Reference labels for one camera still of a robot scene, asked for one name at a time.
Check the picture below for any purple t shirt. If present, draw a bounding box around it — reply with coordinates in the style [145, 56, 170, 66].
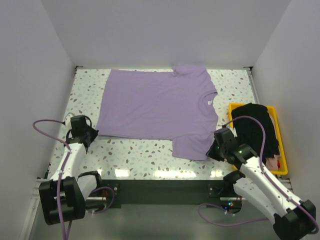
[96, 65, 218, 161]

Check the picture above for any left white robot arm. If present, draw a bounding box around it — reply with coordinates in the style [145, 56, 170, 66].
[38, 115, 104, 225]

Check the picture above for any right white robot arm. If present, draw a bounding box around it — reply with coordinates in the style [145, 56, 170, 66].
[207, 127, 319, 240]

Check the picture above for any black t shirt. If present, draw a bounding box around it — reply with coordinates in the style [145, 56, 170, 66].
[231, 103, 280, 164]

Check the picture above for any yellow plastic bin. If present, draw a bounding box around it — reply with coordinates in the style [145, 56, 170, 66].
[228, 102, 288, 176]

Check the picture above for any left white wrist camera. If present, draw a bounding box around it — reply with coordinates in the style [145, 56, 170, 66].
[64, 113, 74, 129]

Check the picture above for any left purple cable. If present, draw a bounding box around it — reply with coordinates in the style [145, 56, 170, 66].
[32, 119, 73, 240]

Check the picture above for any purple cable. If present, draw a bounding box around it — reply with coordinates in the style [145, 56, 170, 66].
[32, 119, 73, 240]
[198, 115, 320, 235]

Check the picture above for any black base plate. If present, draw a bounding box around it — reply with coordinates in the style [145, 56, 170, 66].
[85, 179, 240, 210]

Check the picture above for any aluminium frame rail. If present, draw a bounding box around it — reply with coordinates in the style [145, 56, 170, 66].
[31, 162, 52, 199]

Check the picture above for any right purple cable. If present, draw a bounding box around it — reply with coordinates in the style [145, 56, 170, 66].
[198, 115, 320, 235]

